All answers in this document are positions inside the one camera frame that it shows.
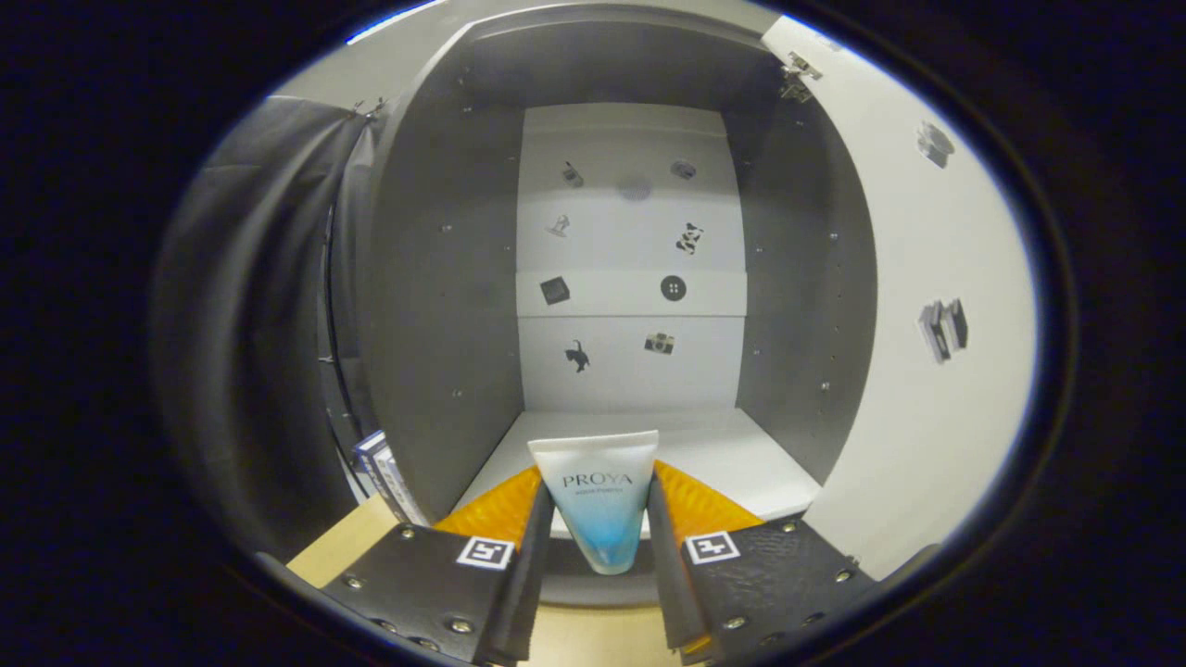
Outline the white and blue tube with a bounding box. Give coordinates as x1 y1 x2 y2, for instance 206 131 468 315
528 430 660 576

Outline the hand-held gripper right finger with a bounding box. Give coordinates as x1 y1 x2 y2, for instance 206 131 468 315
646 460 883 667

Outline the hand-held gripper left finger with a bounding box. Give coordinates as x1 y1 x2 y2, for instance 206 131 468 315
320 463 557 667

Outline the black backdrop cloth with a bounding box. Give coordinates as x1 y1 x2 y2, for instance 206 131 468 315
153 93 390 559

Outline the grey cabinet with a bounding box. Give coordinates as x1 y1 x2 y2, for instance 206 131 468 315
357 5 881 612

